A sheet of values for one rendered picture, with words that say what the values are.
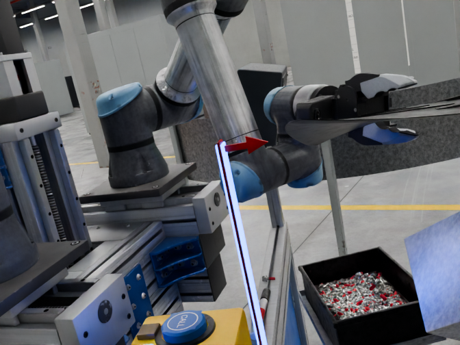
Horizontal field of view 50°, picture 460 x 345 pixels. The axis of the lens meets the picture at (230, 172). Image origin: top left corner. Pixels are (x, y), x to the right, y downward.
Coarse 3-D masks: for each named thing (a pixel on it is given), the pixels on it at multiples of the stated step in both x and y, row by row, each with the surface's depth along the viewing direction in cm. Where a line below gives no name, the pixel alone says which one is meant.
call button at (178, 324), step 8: (184, 312) 45; (192, 312) 45; (200, 312) 44; (168, 320) 44; (176, 320) 44; (184, 320) 44; (192, 320) 43; (200, 320) 43; (168, 328) 43; (176, 328) 43; (184, 328) 42; (192, 328) 42; (200, 328) 42; (168, 336) 42; (176, 336) 42; (184, 336) 42; (192, 336) 42
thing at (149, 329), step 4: (144, 324) 45; (148, 324) 45; (152, 324) 45; (156, 324) 45; (140, 328) 45; (144, 328) 44; (148, 328) 44; (152, 328) 44; (156, 328) 44; (140, 332) 44; (144, 332) 44; (148, 332) 44; (152, 332) 44; (156, 332) 44; (140, 336) 44; (144, 336) 44; (148, 336) 43; (152, 336) 43
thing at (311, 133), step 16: (384, 112) 60; (400, 112) 58; (416, 112) 55; (432, 112) 54; (448, 112) 54; (288, 128) 59; (304, 128) 60; (320, 128) 62; (336, 128) 65; (352, 128) 69
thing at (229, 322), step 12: (204, 312) 46; (216, 312) 46; (228, 312) 45; (240, 312) 45; (216, 324) 44; (228, 324) 43; (240, 324) 44; (156, 336) 44; (204, 336) 42; (216, 336) 42; (228, 336) 42; (240, 336) 43
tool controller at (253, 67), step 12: (240, 72) 118; (252, 72) 118; (264, 72) 117; (276, 72) 117; (252, 84) 118; (264, 84) 118; (276, 84) 118; (252, 96) 119; (264, 96) 119; (252, 108) 120; (264, 120) 120; (264, 132) 121; (276, 132) 121; (264, 144) 122; (276, 144) 122
